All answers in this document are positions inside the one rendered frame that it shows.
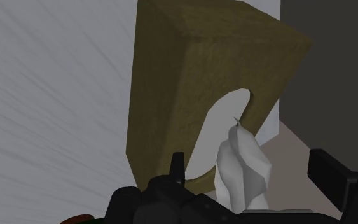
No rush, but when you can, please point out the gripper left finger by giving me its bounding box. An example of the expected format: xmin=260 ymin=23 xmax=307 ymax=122
xmin=103 ymin=151 xmax=242 ymax=224

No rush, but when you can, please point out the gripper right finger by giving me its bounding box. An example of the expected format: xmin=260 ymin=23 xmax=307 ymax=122
xmin=307 ymin=148 xmax=358 ymax=224

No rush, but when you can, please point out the red round object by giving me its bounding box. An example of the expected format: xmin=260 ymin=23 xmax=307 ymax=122
xmin=60 ymin=214 xmax=96 ymax=224

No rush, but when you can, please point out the brown wooden tissue box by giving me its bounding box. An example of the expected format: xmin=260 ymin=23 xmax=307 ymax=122
xmin=125 ymin=0 xmax=313 ymax=215

